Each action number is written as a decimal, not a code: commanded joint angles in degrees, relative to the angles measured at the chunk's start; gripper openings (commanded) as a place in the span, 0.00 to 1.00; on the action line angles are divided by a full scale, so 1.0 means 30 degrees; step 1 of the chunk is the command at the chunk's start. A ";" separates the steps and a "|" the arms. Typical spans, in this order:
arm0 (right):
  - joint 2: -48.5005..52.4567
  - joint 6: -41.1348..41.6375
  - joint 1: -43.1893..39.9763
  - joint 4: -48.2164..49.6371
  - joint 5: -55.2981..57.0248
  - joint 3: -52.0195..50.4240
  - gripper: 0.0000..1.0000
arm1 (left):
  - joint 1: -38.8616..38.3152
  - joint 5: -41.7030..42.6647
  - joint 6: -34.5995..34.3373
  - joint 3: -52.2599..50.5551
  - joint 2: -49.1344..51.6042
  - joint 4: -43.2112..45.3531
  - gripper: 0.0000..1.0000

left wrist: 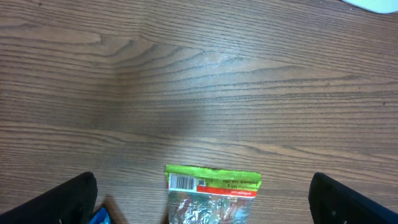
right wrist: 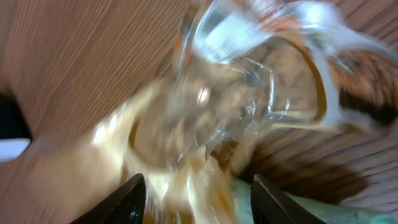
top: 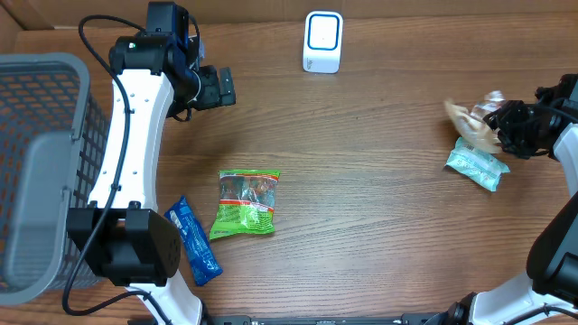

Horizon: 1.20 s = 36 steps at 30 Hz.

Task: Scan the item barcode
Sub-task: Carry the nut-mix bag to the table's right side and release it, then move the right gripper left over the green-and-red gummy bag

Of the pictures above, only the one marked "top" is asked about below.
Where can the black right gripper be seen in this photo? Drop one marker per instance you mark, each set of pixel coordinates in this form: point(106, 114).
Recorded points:
point(503, 116)

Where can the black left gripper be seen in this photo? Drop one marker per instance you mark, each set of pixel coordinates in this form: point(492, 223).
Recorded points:
point(214, 96)

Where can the mint green snack packet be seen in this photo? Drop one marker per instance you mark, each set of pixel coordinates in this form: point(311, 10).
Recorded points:
point(481, 167)

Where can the beige cookie bag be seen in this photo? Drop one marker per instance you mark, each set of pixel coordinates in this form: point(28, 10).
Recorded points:
point(469, 122)

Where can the green snack bag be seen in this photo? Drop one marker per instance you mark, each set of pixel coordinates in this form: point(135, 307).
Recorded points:
point(246, 203)

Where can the blue snack bar wrapper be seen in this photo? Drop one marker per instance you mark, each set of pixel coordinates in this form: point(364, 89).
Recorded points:
point(203, 263)

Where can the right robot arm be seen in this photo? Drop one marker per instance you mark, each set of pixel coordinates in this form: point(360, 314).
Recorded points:
point(547, 287)

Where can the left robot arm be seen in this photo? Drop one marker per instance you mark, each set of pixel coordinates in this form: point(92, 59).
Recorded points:
point(156, 74)

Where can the white barcode scanner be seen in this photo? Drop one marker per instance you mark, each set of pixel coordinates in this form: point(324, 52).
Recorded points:
point(322, 42)

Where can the grey plastic basket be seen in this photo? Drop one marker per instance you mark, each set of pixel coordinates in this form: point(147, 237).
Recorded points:
point(53, 138)

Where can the black rail at table edge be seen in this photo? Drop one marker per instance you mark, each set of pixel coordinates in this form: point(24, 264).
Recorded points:
point(405, 319)

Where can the brown cardboard back wall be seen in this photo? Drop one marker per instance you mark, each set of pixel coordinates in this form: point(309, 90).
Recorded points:
point(47, 14)

